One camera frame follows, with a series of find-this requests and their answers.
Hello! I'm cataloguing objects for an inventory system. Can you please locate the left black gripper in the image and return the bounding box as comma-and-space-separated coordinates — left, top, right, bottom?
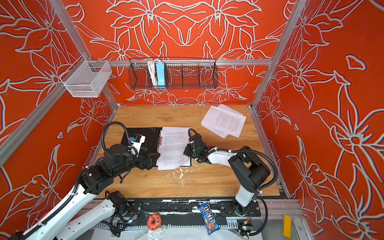
114, 145, 161, 177

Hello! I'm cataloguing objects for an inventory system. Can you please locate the blue folder black inside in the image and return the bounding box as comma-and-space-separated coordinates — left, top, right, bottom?
121, 127, 192, 171

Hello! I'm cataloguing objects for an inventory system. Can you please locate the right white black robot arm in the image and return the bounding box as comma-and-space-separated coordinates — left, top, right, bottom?
184, 129, 278, 238

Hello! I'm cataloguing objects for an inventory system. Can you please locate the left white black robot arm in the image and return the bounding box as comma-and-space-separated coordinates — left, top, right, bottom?
10, 122, 160, 240

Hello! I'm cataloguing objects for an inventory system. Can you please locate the red donut toy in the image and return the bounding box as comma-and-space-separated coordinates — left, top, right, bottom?
147, 213, 162, 231

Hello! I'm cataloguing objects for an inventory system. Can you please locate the blue m&m's candy bag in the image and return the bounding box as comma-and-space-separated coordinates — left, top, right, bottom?
199, 203, 220, 235

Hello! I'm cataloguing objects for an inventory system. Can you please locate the blue white box in basket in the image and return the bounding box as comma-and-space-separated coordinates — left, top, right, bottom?
156, 62, 166, 88

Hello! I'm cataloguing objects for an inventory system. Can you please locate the clear plastic bin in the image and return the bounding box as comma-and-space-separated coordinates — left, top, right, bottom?
60, 61, 112, 98

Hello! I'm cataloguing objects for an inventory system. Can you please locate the yellow block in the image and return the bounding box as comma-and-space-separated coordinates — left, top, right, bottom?
283, 215, 292, 239

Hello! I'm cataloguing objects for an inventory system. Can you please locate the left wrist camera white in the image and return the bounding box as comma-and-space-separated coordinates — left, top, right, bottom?
129, 134, 146, 156

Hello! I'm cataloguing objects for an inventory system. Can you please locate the black wire basket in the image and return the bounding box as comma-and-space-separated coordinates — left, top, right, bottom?
128, 58, 219, 90

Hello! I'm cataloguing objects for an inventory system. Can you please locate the small circuit board with wires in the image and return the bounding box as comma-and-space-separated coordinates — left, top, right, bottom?
238, 218, 254, 237

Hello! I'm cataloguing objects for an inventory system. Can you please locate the white cable in basket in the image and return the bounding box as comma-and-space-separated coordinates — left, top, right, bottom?
147, 59, 160, 88

